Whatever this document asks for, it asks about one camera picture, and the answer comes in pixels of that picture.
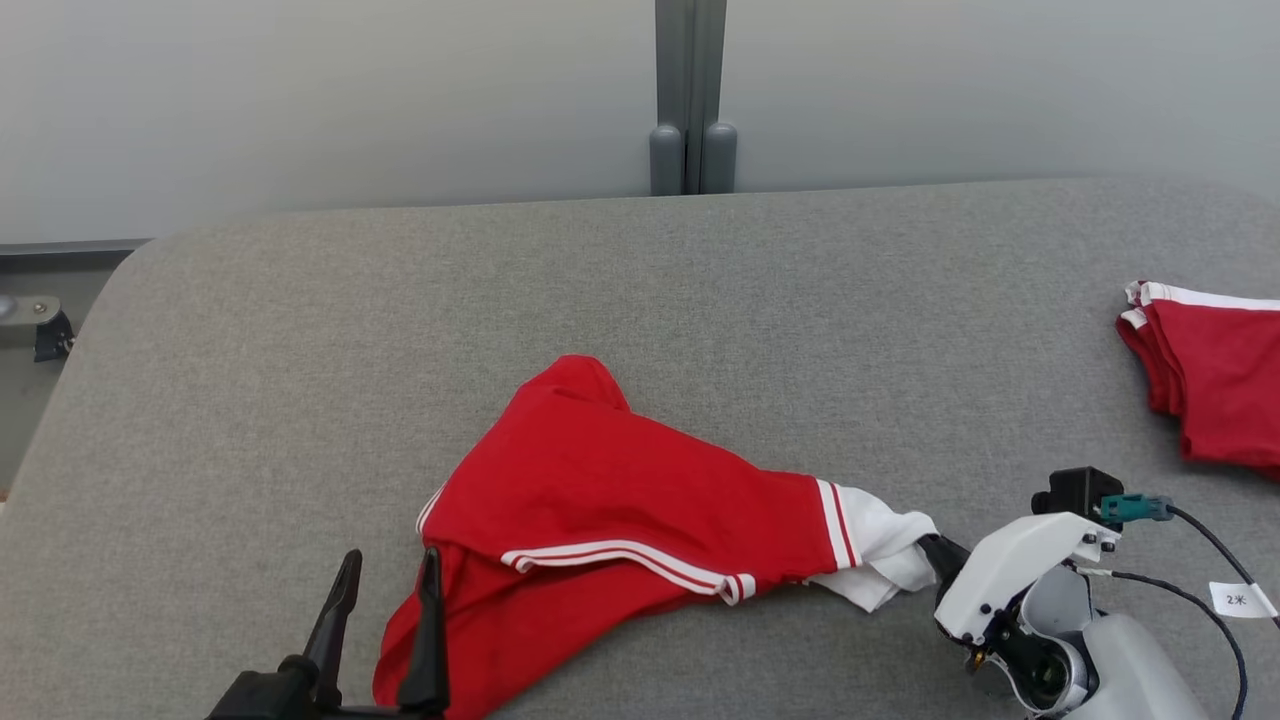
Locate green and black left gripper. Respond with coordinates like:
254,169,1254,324
205,547,449,720

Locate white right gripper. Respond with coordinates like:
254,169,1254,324
918,512,1121,646

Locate red shirt with white sleeves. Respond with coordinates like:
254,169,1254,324
373,354,941,720

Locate red shorts with white stripe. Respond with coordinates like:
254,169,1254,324
1116,281,1280,477

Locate thin black right gripper cable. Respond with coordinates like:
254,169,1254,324
1075,565,1251,720

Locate right camera cable teal plug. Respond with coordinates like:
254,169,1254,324
1098,494,1280,629

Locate white right cable label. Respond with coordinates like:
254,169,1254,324
1208,582,1280,620

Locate metal bracket with black clamp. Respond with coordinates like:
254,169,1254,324
0,294,77,364

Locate grey partition post with feet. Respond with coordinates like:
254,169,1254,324
650,0,739,197

